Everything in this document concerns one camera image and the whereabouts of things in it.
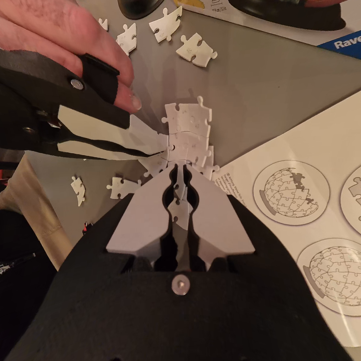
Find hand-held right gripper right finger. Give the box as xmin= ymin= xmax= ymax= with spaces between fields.
xmin=183 ymin=164 xmax=256 ymax=271

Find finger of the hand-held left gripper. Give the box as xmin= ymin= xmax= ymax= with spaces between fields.
xmin=57 ymin=104 xmax=167 ymax=155
xmin=56 ymin=142 xmax=163 ymax=161

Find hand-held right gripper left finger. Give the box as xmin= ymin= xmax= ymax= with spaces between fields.
xmin=106 ymin=165 xmax=179 ymax=270

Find assembled white puzzle ball section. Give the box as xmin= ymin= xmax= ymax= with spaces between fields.
xmin=140 ymin=96 xmax=220 ymax=229

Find white puzzle pieces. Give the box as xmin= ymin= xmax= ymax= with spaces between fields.
xmin=71 ymin=6 xmax=218 ymax=208

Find black round puzzle stand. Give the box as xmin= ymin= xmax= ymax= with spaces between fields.
xmin=117 ymin=0 xmax=166 ymax=21

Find blue puzzle box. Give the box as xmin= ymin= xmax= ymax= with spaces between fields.
xmin=178 ymin=0 xmax=361 ymax=60

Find person's left hand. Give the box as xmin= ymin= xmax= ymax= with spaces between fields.
xmin=0 ymin=0 xmax=143 ymax=114

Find white instruction leaflet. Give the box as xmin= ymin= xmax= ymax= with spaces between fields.
xmin=212 ymin=90 xmax=361 ymax=350

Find person's beige trousers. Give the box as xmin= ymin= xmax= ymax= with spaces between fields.
xmin=0 ymin=154 xmax=74 ymax=272

